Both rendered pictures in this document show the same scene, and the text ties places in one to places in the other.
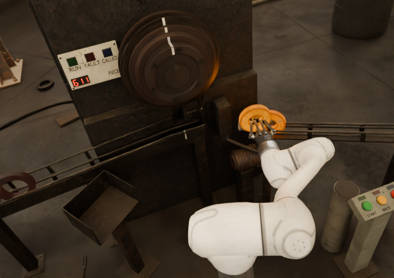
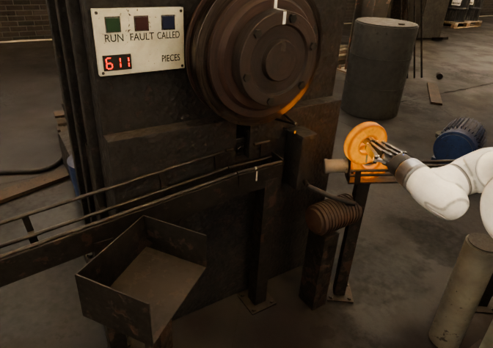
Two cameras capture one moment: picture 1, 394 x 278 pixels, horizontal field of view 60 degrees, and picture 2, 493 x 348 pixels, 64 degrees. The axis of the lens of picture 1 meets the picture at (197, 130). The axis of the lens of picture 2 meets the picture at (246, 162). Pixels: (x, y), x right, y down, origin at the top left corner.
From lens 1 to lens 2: 0.77 m
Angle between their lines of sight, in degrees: 21
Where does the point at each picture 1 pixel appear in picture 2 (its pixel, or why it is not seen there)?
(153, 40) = (255, 1)
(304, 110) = (344, 185)
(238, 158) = (326, 212)
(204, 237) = not seen: outside the picture
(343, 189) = (481, 243)
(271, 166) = (439, 184)
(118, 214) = (174, 290)
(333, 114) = (378, 189)
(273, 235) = not seen: outside the picture
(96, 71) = (144, 51)
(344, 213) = (483, 279)
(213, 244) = not seen: outside the picture
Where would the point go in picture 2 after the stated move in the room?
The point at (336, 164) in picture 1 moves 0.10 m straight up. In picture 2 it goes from (406, 241) to (411, 227)
